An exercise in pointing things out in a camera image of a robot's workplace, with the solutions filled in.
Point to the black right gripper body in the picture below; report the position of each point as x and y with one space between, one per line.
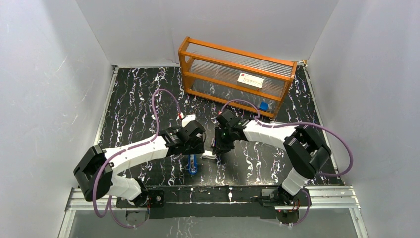
224 142

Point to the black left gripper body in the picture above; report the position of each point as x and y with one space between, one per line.
197 148

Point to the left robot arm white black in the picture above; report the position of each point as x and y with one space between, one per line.
98 172

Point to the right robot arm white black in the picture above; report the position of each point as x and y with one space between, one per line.
306 150

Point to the small blue box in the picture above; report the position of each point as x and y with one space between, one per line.
263 106

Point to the white cardboard box red labels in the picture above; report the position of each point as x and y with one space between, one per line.
250 81

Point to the orange wooden shelf rack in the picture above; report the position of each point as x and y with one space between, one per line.
210 71

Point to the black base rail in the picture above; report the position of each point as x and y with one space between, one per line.
258 201

